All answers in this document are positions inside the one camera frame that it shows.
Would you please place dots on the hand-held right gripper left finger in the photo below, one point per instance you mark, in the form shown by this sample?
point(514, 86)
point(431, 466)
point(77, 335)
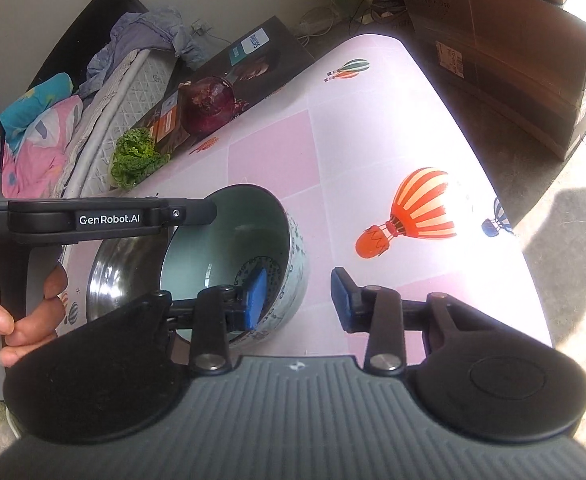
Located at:
point(255, 302)

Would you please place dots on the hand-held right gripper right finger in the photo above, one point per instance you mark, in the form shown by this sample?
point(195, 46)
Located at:
point(341, 302)

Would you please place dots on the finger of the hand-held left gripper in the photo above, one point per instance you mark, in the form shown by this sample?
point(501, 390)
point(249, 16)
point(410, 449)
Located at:
point(123, 220)

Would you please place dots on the steel plate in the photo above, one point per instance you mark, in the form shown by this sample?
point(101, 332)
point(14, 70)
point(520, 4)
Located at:
point(123, 270)

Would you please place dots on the pale green ceramic bowl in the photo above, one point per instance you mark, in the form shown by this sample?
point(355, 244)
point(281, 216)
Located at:
point(208, 250)

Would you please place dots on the person's left hand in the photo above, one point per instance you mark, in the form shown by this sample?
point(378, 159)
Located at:
point(38, 330)

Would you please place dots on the pink and blue printed quilt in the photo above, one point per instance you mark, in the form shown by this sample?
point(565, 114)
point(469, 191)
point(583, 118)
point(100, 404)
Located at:
point(38, 155)

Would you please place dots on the green leafy cabbage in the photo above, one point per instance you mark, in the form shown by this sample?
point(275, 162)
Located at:
point(133, 160)

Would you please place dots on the white quilted mattress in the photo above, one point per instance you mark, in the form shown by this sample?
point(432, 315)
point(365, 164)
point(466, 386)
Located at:
point(133, 90)

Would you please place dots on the red cabbage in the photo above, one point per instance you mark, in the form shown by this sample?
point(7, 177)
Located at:
point(208, 105)

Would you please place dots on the black headboard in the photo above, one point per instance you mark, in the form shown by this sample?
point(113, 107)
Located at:
point(83, 35)

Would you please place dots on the pink balloon-print tablecloth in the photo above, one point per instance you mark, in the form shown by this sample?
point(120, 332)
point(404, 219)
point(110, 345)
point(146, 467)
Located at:
point(373, 135)

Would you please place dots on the grey purple clothes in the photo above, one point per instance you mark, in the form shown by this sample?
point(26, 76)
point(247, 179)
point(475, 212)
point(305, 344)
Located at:
point(138, 30)

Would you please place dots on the dark printed flat box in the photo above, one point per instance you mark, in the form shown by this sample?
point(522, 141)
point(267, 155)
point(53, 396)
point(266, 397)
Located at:
point(273, 55)

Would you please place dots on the white power strip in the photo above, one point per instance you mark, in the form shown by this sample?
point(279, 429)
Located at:
point(313, 25)

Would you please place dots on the large dark cardboard box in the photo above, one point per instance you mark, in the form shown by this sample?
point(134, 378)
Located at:
point(513, 50)

